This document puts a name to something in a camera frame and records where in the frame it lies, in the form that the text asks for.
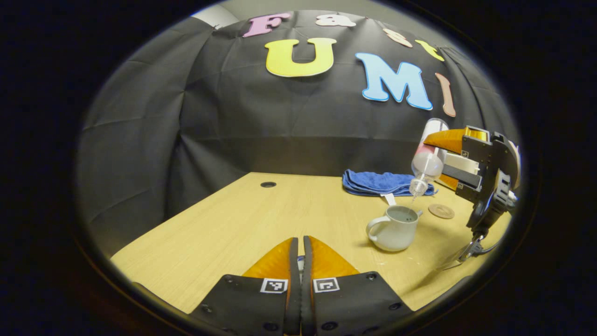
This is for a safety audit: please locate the white toaster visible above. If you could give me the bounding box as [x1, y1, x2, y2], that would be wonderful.
[443, 153, 479, 175]

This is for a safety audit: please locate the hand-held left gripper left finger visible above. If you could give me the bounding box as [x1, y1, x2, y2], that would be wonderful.
[189, 237, 301, 336]

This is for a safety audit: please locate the clear plastic water bottle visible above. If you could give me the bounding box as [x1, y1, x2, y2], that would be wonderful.
[410, 118, 449, 199]

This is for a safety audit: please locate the round brown coaster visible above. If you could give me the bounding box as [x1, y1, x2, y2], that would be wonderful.
[428, 203, 455, 219]

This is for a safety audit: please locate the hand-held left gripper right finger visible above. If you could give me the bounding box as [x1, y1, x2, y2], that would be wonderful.
[301, 236, 413, 336]

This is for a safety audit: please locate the white teacup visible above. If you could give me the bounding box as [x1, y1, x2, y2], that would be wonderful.
[366, 205, 423, 252]

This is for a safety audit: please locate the folded blue towel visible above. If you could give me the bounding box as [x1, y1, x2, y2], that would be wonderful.
[342, 169, 438, 206]

